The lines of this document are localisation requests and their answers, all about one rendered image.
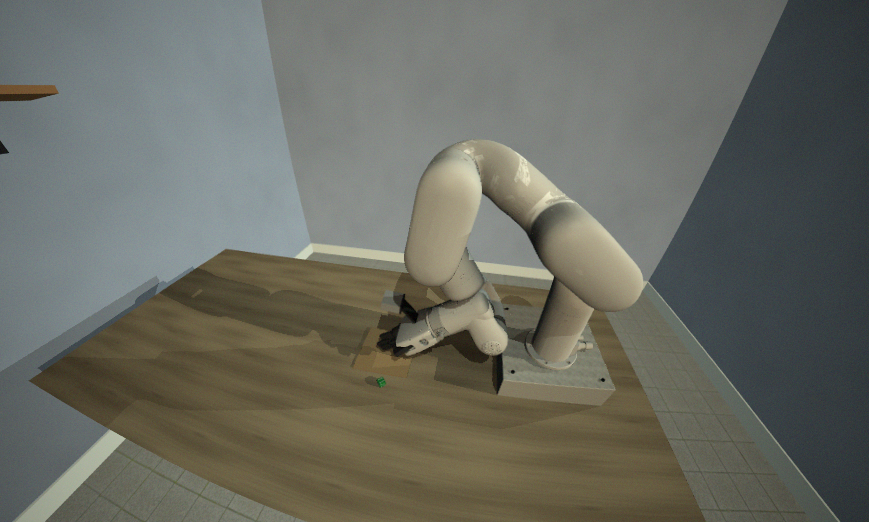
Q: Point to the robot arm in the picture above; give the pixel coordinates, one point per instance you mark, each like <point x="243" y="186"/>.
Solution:
<point x="573" y="246"/>

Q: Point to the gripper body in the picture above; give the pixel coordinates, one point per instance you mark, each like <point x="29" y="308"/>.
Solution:
<point x="420" y="334"/>

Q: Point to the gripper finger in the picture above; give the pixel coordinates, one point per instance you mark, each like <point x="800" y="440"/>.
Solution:
<point x="389" y="343"/>
<point x="390" y="334"/>

